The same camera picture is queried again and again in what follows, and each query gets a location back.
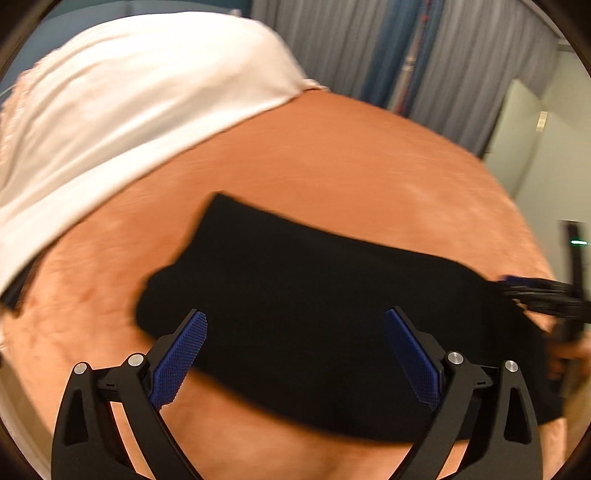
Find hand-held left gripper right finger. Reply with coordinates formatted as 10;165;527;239
385;308;542;480

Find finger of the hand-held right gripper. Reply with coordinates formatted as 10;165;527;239
499;275;578;296
510;293;591;320

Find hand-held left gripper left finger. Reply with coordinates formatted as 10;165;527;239
52;309;208;480

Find black pants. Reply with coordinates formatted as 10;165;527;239
135;193;566;443

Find white door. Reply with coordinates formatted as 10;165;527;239
482;44;591;232

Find orange blanket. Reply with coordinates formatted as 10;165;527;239
0;90;566;480

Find grey curtain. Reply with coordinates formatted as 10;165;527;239
252;0;393;109
406;0;561;157

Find white bed sheet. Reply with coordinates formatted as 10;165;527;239
0;17;326;296

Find blue curtain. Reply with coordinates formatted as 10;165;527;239
365;0;446;116

